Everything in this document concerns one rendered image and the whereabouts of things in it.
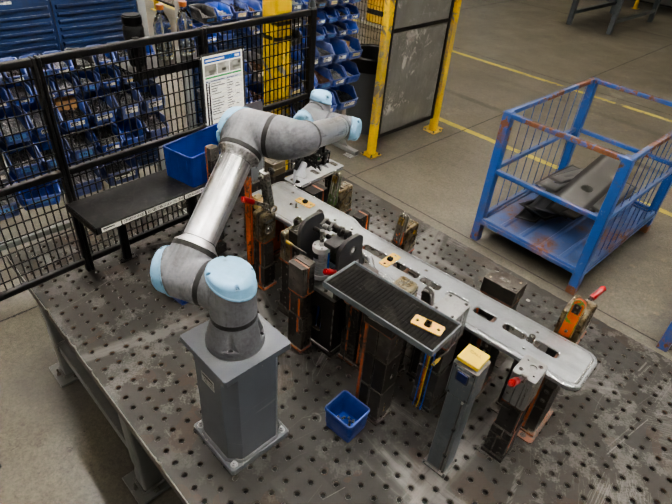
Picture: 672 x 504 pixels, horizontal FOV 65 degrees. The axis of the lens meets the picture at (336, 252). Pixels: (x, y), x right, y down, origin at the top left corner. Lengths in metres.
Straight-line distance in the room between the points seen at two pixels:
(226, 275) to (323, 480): 0.69
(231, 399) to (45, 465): 1.38
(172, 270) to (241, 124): 0.41
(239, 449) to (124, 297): 0.87
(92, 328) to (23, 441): 0.82
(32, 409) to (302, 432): 1.52
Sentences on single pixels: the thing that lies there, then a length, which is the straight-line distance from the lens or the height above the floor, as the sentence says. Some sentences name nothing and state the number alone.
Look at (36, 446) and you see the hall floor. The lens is 2.74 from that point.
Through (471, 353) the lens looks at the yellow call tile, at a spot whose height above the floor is 1.16.
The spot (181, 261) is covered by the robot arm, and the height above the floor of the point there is 1.32.
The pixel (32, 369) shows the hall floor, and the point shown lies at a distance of 3.05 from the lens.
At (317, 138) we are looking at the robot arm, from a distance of 1.44.
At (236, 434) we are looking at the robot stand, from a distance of 1.54.
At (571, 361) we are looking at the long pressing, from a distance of 1.69.
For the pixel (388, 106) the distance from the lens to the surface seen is 4.78.
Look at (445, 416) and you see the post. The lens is 1.51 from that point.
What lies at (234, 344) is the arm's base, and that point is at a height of 1.15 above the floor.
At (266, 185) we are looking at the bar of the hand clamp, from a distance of 1.90.
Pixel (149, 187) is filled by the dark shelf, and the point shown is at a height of 1.03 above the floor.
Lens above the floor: 2.11
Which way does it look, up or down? 37 degrees down
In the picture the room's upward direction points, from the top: 5 degrees clockwise
